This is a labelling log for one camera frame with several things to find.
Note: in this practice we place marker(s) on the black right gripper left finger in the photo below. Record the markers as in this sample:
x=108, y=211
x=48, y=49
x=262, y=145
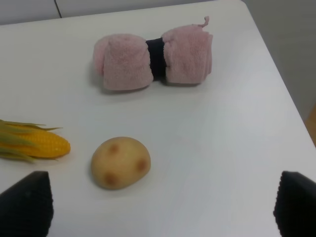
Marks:
x=26, y=208

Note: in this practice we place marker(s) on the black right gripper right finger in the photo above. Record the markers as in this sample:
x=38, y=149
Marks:
x=295, y=207

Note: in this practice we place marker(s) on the toy corn cob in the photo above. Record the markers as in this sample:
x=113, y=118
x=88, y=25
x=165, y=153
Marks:
x=30, y=141

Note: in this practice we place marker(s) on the toy potato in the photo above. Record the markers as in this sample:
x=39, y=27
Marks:
x=120, y=162

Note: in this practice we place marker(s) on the pink rolled towel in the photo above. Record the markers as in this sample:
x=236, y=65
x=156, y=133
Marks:
x=127, y=62

